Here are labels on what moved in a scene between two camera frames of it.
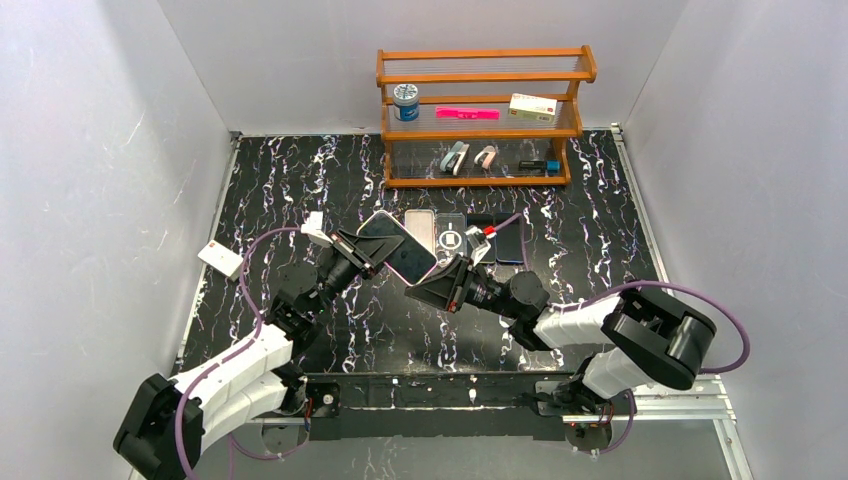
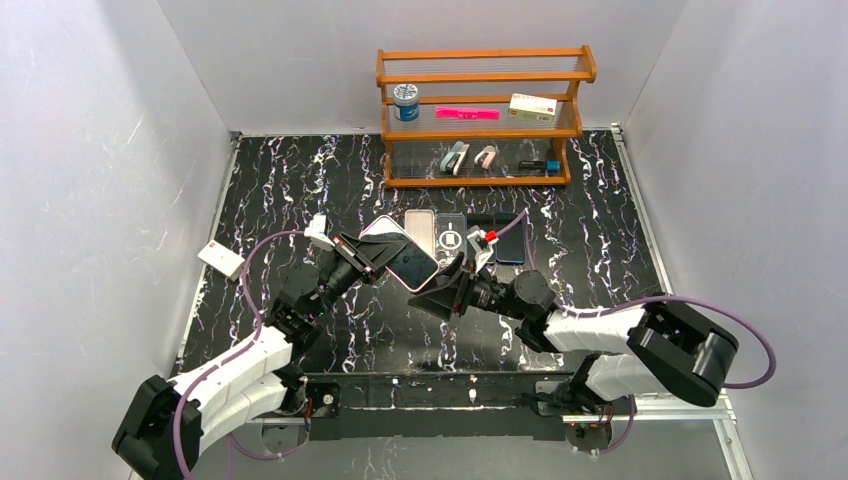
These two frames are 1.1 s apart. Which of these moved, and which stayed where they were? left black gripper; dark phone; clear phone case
Moved: dark phone
Stayed: clear phone case; left black gripper
